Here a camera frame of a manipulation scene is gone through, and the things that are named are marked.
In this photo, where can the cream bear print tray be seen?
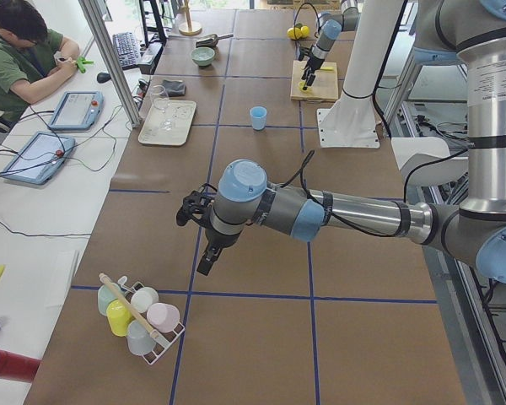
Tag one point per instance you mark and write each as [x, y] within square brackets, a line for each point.
[181, 113]

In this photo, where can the lemon slice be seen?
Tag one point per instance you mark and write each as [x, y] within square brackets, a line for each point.
[304, 87]

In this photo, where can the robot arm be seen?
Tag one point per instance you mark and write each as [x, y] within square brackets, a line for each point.
[474, 232]
[330, 26]

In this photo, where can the green bowl of ice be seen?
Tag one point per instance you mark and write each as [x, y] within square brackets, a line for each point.
[203, 56]

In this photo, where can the whole yellow lemons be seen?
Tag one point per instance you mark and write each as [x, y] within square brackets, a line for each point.
[298, 32]

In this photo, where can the upper blue teach pendant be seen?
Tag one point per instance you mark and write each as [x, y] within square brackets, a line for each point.
[76, 111]

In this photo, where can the red cylinder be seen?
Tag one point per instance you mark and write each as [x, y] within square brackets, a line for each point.
[17, 367]

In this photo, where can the pink cup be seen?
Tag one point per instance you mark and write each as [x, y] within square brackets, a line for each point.
[164, 317]

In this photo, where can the blue paper cup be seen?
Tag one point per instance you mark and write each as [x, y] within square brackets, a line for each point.
[258, 116]

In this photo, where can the clear wine glass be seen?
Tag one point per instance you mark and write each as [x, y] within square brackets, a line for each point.
[160, 102]

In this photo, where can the round wooden stand base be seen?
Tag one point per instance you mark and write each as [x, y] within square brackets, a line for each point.
[189, 27]

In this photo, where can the light green cup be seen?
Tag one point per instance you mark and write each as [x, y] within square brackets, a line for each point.
[104, 298]

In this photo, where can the pale blue cup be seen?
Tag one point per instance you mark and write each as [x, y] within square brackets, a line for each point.
[138, 340]

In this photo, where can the yellow cup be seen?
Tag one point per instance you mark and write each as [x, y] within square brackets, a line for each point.
[119, 318]

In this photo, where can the bamboo cutting board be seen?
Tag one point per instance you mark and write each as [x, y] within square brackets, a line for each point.
[324, 88]

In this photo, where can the white cup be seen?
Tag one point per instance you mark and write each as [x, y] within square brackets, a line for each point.
[143, 298]

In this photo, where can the folded grey cloth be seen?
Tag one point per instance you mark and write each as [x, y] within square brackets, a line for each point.
[174, 88]

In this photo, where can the blue teach pendant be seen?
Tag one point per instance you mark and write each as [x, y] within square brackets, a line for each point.
[40, 159]
[76, 111]

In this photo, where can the black computer mouse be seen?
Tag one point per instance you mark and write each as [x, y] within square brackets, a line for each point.
[103, 77]

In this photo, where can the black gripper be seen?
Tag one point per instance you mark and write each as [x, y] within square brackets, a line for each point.
[218, 238]
[313, 66]

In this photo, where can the seated person green shirt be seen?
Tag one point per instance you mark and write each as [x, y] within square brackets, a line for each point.
[35, 61]

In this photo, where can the steel ice scoop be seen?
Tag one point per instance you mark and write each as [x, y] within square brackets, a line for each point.
[212, 40]

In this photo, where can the black keyboard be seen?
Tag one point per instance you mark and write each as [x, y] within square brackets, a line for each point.
[127, 49]

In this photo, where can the lower blue teach pendant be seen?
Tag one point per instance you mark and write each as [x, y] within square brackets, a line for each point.
[40, 159]

